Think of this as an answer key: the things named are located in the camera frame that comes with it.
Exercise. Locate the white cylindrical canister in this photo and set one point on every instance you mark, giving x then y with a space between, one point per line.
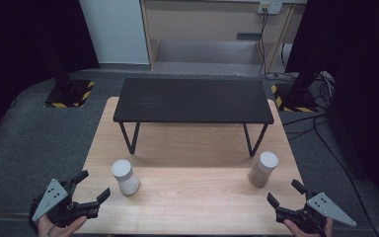
125 177
263 169

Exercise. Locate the black desktop shelf rack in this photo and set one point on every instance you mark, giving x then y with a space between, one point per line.
194 100

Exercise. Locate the person's left hand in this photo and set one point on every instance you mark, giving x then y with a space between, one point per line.
56 231

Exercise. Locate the black curtain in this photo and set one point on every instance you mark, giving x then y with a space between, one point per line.
362 65
19 49

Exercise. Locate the white wall socket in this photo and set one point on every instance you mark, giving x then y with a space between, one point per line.
269 7

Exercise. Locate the black stand with striped base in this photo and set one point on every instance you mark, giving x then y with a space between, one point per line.
67 94
296 97

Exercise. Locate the person's right hand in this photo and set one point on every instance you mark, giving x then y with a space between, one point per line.
309 235

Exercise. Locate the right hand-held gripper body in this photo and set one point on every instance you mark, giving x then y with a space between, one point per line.
325 207

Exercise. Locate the light wooden desk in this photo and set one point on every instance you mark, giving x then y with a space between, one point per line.
204 29

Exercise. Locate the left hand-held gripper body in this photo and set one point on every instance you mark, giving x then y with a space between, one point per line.
51 197

